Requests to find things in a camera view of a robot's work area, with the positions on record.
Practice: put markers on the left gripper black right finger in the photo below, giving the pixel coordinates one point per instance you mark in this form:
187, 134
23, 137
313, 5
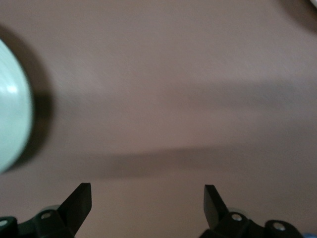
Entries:
213, 210

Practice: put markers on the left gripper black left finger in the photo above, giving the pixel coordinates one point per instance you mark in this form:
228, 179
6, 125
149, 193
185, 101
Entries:
79, 205

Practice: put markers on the green plate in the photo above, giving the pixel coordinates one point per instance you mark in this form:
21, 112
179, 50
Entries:
12, 111

